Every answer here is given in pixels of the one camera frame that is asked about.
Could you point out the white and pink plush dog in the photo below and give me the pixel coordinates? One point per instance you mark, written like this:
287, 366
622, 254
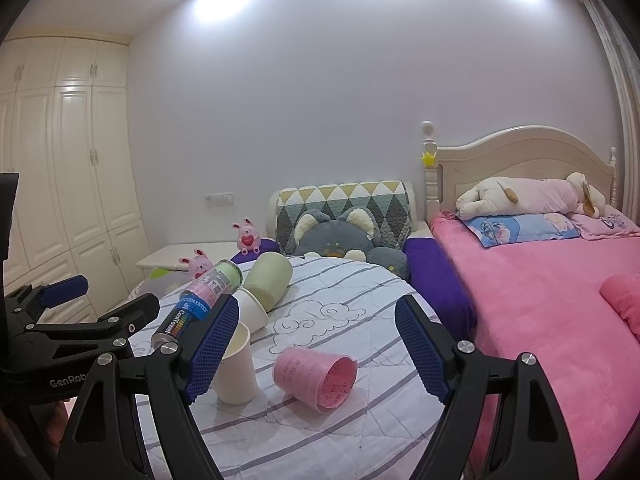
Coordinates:
525, 195

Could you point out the yellow star ornament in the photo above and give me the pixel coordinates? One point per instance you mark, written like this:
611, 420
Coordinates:
429, 158

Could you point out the blue cartoon pillow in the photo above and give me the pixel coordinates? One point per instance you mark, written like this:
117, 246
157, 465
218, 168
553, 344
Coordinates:
510, 228

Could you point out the white nightstand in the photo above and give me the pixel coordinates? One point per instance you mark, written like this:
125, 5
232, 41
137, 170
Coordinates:
165, 257

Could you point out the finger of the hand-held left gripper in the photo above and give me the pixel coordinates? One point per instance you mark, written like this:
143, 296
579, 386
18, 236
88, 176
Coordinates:
65, 289
136, 312

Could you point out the pink folded cloth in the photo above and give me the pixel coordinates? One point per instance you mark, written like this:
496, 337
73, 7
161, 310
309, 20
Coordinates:
622, 300

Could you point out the grey cat plush cushion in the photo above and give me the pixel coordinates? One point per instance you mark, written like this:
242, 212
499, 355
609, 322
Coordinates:
340, 241

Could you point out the pale curtain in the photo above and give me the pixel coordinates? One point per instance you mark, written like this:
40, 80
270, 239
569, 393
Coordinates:
620, 85

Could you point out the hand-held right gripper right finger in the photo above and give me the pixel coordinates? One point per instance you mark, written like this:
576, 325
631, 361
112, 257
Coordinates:
424, 355

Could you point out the pink printed pillow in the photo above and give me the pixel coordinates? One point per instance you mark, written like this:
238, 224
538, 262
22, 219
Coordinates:
610, 223

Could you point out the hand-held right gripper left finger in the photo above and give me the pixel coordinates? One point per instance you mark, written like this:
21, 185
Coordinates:
210, 350

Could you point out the pink pig toy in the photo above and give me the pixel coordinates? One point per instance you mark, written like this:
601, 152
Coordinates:
246, 235
197, 265

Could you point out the cream wardrobe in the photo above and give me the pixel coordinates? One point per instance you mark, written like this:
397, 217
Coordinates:
75, 160

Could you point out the clear tube of coloured towels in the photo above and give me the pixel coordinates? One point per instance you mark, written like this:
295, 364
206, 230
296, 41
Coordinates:
200, 300

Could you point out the purple blanket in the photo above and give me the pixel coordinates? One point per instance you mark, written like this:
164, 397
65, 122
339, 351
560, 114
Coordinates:
435, 280

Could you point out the pale green cup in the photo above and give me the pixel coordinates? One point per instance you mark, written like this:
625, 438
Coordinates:
267, 280

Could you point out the small white paper cup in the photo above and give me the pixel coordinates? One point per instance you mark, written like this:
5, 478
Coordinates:
252, 312

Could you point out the pink plastic cup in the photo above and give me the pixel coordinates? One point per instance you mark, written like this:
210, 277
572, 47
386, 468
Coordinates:
305, 372

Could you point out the white wall socket panel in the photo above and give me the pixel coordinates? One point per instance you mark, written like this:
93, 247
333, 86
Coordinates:
220, 200

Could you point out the cream wooden bed headboard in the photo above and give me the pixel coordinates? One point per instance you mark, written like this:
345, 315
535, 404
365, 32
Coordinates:
520, 160

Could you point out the pink fleece blanket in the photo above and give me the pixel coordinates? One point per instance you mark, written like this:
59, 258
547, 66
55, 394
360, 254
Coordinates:
540, 320

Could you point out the triangle patterned quilted cover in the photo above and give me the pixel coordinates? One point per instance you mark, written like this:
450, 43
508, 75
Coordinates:
350, 192

